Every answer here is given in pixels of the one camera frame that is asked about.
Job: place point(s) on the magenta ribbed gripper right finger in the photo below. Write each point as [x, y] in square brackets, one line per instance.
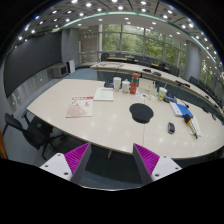
[151, 166]

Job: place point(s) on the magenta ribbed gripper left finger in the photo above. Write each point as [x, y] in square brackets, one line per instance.
[69, 166]

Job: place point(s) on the dark computer mouse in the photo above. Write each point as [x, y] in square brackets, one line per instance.
[171, 128]

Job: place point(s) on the black round mouse pad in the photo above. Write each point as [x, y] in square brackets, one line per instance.
[141, 113]

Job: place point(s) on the black office chair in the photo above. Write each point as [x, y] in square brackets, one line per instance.
[38, 132]

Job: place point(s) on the red and white magazine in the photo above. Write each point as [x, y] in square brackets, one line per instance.
[80, 107]

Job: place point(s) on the white paper booklet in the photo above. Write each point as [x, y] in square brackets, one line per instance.
[103, 94]

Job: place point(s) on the green and white drink cup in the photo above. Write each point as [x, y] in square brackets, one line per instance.
[161, 93]

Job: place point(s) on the white lidded mug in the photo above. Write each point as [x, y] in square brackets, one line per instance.
[125, 86]

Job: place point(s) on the red thermos bottle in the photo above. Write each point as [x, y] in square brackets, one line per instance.
[134, 83]

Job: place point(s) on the white paper cup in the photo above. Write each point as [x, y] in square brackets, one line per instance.
[117, 83]

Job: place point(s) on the white cabinet with monitor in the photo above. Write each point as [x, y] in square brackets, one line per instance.
[62, 70]

